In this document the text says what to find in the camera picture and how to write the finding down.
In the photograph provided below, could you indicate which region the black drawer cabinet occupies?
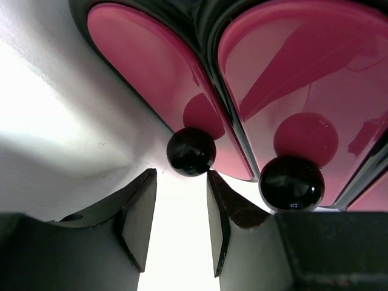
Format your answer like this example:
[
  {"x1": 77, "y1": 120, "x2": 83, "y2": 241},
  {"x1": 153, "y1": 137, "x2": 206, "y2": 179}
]
[{"x1": 69, "y1": 1, "x2": 387, "y2": 211}]

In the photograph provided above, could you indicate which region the pink top drawer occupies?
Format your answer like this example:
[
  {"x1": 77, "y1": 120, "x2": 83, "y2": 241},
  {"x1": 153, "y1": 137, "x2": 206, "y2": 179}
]
[{"x1": 347, "y1": 175, "x2": 388, "y2": 212}]

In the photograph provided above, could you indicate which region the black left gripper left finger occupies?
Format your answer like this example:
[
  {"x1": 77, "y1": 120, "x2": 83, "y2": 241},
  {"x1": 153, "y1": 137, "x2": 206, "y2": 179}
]
[{"x1": 1, "y1": 169, "x2": 157, "y2": 290}]

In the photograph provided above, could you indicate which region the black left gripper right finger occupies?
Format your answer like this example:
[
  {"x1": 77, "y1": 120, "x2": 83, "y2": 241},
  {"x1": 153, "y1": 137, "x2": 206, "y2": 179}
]
[{"x1": 207, "y1": 170, "x2": 387, "y2": 290}]

